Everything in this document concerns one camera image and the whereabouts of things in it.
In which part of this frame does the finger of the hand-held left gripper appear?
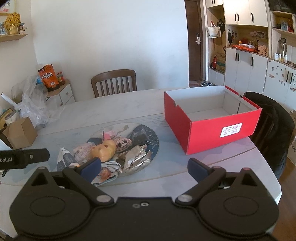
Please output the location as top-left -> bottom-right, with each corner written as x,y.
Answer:
23,148 -> 50,164

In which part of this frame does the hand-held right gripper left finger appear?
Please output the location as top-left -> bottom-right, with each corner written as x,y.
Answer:
31,157 -> 114,206

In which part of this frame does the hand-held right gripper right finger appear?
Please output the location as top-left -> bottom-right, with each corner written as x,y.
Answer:
175,158 -> 258,206

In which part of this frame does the clear bread packet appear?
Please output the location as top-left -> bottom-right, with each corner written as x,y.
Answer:
73,142 -> 96,165

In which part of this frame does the white printed packet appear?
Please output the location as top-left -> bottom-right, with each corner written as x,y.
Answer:
92,162 -> 122,186

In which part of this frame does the yellow plush toy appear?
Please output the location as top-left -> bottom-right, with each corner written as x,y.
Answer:
92,138 -> 116,163

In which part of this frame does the white grey packet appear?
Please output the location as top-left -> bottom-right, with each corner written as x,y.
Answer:
57,148 -> 75,172

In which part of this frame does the red cardboard box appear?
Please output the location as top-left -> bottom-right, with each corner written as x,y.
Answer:
164,85 -> 263,155

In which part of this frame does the silver snack packet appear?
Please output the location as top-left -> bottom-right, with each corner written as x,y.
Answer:
122,145 -> 152,173

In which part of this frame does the white marble desktop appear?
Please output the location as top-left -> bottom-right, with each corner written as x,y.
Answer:
0,88 -> 283,241

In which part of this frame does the small cardboard box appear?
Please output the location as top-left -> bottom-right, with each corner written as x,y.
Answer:
2,117 -> 38,150

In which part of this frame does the clear plastic bag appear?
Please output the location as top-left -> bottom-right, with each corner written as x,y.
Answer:
11,74 -> 63,127

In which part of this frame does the dark snack packet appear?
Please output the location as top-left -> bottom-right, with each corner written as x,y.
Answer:
132,129 -> 151,144

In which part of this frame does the white paper roll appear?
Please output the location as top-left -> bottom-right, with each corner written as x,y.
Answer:
1,92 -> 18,108

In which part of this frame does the small white drawer cabinet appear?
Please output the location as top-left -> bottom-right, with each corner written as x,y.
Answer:
46,80 -> 76,107

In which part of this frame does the orange snack bag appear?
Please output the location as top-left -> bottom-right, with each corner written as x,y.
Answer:
38,64 -> 60,91

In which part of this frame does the wooden chair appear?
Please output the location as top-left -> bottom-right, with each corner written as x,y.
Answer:
91,69 -> 137,98

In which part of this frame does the black jacket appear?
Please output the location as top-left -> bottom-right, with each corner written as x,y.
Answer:
243,91 -> 296,179

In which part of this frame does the cardboard carton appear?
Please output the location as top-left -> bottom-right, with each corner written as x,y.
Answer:
216,53 -> 226,71

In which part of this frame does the white lower cabinet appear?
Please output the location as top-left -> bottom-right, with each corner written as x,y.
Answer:
224,47 -> 270,93

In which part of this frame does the white cabinet with stickers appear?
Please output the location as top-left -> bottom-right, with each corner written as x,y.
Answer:
263,59 -> 296,112

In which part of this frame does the brown door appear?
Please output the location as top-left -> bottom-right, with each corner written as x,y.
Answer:
184,0 -> 204,82

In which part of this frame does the orange package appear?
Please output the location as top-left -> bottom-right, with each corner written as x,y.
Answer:
232,43 -> 258,52

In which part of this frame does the golden ornament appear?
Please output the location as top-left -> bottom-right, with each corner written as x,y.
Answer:
4,12 -> 22,35

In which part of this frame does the wooden toy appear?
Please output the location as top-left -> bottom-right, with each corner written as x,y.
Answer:
257,44 -> 269,56

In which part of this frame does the white tote bag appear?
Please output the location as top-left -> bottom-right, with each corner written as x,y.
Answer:
206,21 -> 221,38

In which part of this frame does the white upper cabinet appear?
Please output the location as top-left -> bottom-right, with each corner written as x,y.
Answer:
223,0 -> 271,26

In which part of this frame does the wooden wall shelf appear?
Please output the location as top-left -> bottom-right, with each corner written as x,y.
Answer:
0,34 -> 28,42

